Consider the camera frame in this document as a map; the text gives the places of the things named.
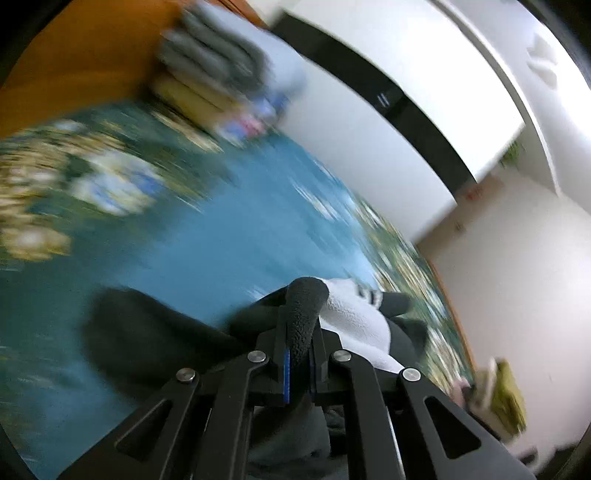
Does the black and white fleece jacket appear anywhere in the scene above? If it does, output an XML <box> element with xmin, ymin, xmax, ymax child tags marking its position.
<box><xmin>82</xmin><ymin>276</ymin><xmax>431</xmax><ymax>471</ymax></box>

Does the yellow green cloth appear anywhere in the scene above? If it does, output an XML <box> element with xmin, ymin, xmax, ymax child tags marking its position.
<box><xmin>490</xmin><ymin>359</ymin><xmax>527</xmax><ymax>436</ymax></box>

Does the teal floral bedspread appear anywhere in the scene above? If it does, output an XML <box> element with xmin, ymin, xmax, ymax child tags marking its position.
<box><xmin>1</xmin><ymin>102</ymin><xmax>474</xmax><ymax>479</ymax></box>

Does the colourful patterned folded blanket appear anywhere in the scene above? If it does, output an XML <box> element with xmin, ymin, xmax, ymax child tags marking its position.
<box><xmin>214</xmin><ymin>91</ymin><xmax>290</xmax><ymax>145</ymax></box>

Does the tan folded blanket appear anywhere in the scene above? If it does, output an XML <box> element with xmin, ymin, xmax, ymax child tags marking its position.
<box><xmin>151</xmin><ymin>75</ymin><xmax>240</xmax><ymax>132</ymax></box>

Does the white and black wardrobe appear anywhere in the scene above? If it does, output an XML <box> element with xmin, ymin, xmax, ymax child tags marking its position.
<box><xmin>272</xmin><ymin>1</ymin><xmax>524</xmax><ymax>242</ymax></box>

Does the green potted plant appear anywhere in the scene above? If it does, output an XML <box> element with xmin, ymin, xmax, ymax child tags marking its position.
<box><xmin>500</xmin><ymin>140</ymin><xmax>523</xmax><ymax>169</ymax></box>

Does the grey folded blanket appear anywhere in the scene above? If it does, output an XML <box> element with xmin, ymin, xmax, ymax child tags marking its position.
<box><xmin>159</xmin><ymin>1</ymin><xmax>305</xmax><ymax>98</ymax></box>

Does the orange wooden headboard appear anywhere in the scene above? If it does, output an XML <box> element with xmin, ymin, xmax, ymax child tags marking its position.
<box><xmin>0</xmin><ymin>0</ymin><xmax>264</xmax><ymax>139</ymax></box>

